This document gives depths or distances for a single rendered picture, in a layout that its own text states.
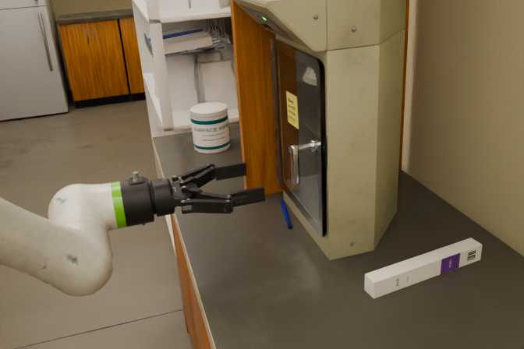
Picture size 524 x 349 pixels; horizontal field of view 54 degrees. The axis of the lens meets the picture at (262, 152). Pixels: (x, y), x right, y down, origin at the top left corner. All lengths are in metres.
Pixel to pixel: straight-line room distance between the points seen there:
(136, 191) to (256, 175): 0.51
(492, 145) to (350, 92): 0.43
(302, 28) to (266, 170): 0.58
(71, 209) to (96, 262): 0.12
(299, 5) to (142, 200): 0.47
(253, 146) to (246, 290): 0.45
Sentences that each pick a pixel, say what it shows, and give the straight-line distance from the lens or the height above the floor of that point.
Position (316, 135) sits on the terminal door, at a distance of 1.08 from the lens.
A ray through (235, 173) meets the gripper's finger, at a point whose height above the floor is 1.14.
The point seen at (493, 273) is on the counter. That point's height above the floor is 0.94.
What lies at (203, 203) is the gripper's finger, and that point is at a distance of 1.00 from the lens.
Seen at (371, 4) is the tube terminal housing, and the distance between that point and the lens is 1.03.
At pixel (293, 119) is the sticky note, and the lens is 1.21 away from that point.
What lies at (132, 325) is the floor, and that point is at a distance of 2.60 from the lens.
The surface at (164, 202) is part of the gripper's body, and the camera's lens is 1.04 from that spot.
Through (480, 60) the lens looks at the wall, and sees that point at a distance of 1.33.
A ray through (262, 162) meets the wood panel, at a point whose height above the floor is 1.04.
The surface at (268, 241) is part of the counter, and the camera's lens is 1.27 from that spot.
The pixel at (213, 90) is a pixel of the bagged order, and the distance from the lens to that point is 2.30.
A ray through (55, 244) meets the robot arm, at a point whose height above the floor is 1.18.
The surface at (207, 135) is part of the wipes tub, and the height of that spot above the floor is 1.01.
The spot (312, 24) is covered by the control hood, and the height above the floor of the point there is 1.46.
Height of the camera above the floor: 1.61
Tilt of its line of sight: 22 degrees down
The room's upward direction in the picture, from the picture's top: 4 degrees counter-clockwise
